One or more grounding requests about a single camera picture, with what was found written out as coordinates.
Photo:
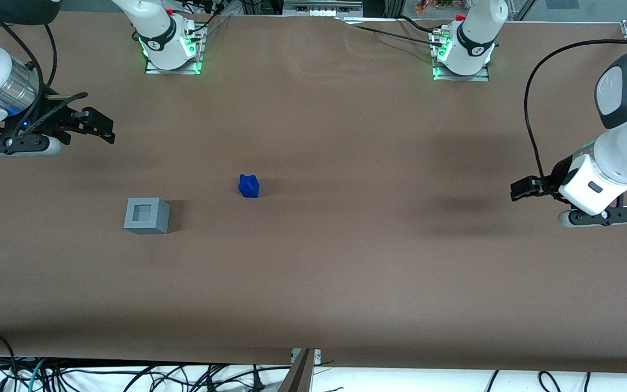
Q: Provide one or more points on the grey power strip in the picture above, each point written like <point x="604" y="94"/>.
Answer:
<point x="321" y="8"/>

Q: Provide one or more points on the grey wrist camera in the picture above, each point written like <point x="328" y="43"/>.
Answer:
<point x="607" y="215"/>
<point x="14" y="146"/>

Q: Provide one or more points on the aluminium profile with bracket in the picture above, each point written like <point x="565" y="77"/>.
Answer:
<point x="300" y="377"/>

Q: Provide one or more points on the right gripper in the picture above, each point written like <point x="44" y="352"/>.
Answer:
<point x="51" y="120"/>

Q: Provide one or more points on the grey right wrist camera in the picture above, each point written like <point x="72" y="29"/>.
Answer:
<point x="14" y="146"/>

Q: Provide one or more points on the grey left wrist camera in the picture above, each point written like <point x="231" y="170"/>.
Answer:
<point x="607" y="215"/>

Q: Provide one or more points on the blue plastic part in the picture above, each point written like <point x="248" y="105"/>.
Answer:
<point x="248" y="188"/>

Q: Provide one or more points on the gray square base block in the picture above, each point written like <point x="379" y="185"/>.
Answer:
<point x="162" y="219"/>

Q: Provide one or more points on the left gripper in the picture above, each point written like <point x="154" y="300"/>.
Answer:
<point x="551" y="180"/>

